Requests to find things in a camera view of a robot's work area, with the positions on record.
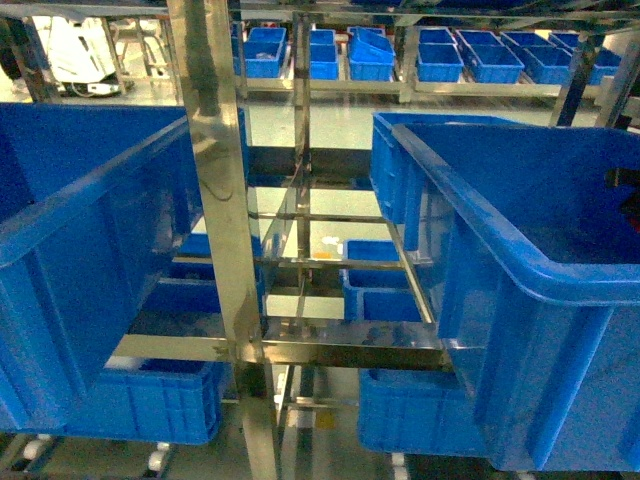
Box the large blue bin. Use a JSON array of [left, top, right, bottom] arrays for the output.
[[1, 103, 203, 431], [393, 123, 639, 471]]

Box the white machine in background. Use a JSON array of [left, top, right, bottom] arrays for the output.
[[33, 16, 134, 98]]

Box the stainless steel vertical post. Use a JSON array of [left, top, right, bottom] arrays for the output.
[[168, 1, 281, 479]]

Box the large blue bin upper right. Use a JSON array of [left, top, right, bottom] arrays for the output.
[[393, 123, 639, 471]]

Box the large blue bin upper left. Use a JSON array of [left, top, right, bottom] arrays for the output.
[[1, 103, 203, 431]]

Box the blue bin lower left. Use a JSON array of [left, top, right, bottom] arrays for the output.
[[63, 359, 230, 445]]

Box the blue bin lower right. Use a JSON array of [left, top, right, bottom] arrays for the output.
[[357, 369, 486, 458]]

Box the small blue bin on floor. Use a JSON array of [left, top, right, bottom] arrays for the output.
[[340, 239, 421, 322]]

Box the blue bin behind right bin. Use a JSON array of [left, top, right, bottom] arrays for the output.
[[369, 112, 516, 224]]

